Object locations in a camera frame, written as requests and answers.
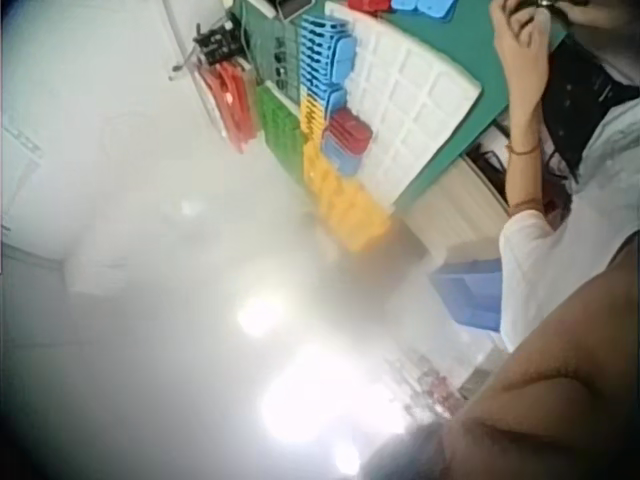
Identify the black electronic device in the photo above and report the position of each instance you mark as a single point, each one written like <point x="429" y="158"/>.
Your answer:
<point x="215" y="42"/>

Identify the green table mat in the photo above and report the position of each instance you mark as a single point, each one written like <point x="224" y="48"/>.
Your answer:
<point x="475" y="45"/>

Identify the person's left hand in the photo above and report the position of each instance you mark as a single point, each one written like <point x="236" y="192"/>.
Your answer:
<point x="522" y="50"/>

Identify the white compartment tray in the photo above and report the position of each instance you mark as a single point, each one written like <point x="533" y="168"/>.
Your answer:
<point x="415" y="100"/>

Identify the stack of blue lids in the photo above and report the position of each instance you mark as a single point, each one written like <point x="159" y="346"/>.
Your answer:
<point x="345" y="75"/>

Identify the person's left fingers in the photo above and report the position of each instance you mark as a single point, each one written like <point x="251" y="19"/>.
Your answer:
<point x="510" y="9"/>

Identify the blue plastic crate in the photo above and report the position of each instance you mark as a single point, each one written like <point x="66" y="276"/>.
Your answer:
<point x="470" y="295"/>

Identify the small black object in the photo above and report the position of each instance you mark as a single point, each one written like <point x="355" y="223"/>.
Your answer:
<point x="547" y="3"/>

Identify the row of red bins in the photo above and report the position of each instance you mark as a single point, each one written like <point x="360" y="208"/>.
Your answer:
<point x="232" y="100"/>

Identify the blue flat boxes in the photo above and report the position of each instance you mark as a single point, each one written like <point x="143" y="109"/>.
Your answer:
<point x="425" y="7"/>

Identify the red flat box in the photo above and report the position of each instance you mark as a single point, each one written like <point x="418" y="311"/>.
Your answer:
<point x="370" y="4"/>

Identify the person's right hand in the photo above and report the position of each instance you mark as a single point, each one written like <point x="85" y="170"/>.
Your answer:
<point x="600" y="9"/>

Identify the row of green bins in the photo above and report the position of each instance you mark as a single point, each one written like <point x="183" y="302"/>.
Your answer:
<point x="280" y="130"/>

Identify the row of black parts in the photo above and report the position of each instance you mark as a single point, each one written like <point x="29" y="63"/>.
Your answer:
<point x="285" y="65"/>

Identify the stack of red boxes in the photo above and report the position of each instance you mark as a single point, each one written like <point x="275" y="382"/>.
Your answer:
<point x="350" y="135"/>

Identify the row of blue bins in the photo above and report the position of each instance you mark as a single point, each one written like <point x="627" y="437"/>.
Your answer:
<point x="315" y="55"/>

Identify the row of yellow bins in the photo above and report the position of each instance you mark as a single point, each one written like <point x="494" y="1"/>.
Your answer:
<point x="340" y="195"/>

